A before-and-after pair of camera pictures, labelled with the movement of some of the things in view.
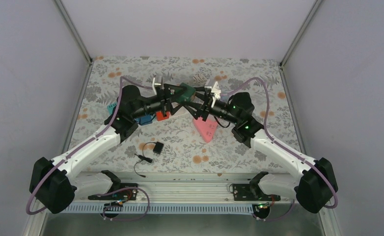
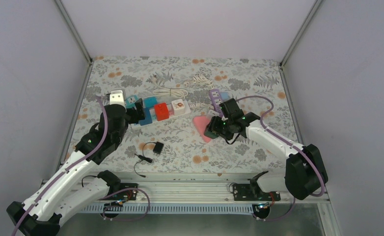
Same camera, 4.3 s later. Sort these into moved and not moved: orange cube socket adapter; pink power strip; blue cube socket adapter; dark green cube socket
Moved: dark green cube socket
Not moved: orange cube socket adapter; pink power strip; blue cube socket adapter
